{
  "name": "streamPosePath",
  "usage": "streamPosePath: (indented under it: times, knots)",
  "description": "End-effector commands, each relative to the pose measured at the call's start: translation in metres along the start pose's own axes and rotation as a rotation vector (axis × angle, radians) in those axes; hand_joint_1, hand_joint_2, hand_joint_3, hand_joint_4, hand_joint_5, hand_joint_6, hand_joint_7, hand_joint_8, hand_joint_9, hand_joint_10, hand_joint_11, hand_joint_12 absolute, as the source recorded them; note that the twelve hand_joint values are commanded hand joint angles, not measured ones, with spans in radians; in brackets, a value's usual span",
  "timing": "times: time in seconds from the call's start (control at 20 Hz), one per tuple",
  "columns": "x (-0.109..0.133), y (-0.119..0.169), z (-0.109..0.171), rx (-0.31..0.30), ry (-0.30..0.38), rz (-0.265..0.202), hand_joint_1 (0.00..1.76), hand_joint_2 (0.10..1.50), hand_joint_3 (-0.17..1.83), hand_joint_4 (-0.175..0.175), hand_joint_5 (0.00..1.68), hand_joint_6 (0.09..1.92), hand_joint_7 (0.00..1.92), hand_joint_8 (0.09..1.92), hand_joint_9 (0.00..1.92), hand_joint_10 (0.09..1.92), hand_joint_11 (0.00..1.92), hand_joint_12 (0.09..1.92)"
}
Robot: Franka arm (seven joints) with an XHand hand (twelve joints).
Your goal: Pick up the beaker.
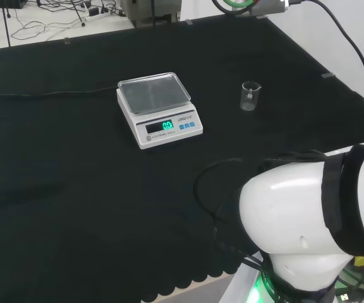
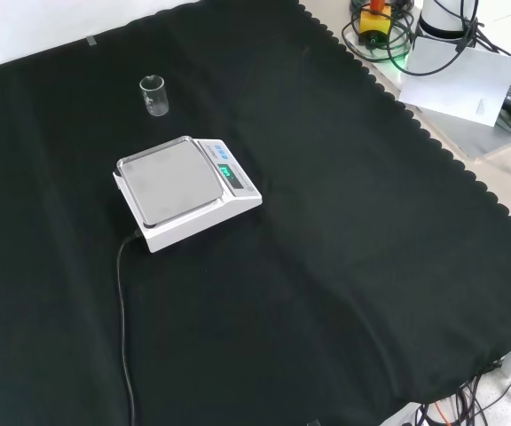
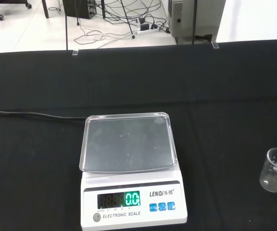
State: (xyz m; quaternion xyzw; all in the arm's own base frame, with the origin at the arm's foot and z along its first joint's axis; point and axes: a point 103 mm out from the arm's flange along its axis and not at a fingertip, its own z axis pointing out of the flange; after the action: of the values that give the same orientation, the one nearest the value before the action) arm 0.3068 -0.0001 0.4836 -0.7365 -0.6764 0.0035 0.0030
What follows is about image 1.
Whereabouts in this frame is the grey tangled floor cable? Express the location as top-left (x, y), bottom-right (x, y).
top-left (10, 0), bottom-right (90, 42)

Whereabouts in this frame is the white power strip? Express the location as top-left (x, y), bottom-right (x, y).
top-left (85, 8), bottom-right (111, 22)

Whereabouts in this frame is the black box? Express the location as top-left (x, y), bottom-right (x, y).
top-left (0, 0), bottom-right (28, 9)

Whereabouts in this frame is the small clear glass beaker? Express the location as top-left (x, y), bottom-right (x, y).
top-left (240, 81), bottom-right (262, 112)

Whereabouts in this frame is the grey equipment box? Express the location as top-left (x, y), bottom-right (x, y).
top-left (120, 0), bottom-right (183, 28)

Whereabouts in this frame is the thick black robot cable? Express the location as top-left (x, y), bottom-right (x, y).
top-left (291, 0), bottom-right (364, 98)

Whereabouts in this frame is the black tripod leg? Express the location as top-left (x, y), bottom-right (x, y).
top-left (70, 0), bottom-right (87, 27)

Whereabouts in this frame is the dark thin pole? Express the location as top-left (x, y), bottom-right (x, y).
top-left (6, 0), bottom-right (11, 47)

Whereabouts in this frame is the white electronic balance steel pan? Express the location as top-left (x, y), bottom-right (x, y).
top-left (116, 71), bottom-right (204, 151)

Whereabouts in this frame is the green robot cable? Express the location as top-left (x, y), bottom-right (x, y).
top-left (221, 0), bottom-right (259, 11)

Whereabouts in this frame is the black balance power cable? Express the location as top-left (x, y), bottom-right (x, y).
top-left (0, 85), bottom-right (119, 98)

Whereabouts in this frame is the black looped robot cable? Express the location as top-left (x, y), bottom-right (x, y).
top-left (193, 151), bottom-right (325, 253)

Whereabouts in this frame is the black bench cloth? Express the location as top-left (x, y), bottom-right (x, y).
top-left (0, 14), bottom-right (364, 302)

